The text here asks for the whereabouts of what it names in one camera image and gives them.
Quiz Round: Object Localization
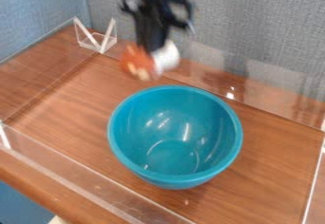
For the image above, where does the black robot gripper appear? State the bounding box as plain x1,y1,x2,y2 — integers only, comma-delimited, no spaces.
119,0,194,53

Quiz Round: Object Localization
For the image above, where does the brown and white toy mushroom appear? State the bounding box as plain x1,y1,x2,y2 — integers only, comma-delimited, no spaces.
120,40,181,81

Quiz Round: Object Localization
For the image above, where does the blue plastic bowl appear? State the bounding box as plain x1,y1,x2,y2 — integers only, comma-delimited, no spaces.
107,85,244,190

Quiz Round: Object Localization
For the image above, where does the clear acrylic corner bracket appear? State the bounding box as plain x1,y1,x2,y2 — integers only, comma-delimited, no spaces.
74,17,116,54

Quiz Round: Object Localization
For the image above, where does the clear acrylic left wall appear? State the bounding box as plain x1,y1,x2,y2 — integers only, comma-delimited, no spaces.
0,16,78,65

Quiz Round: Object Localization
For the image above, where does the clear acrylic wall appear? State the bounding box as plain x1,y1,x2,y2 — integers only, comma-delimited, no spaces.
84,18,325,131
301,139,325,224
0,121,195,224
0,16,78,65

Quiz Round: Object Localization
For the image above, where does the clear acrylic back wall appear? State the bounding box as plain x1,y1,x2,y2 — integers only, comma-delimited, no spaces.
84,18,325,131

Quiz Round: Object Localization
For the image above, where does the clear acrylic front wall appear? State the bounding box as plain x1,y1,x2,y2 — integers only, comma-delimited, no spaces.
0,121,195,224

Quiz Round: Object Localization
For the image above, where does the clear acrylic right wall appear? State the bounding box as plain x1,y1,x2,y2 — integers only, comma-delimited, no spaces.
301,139,325,224

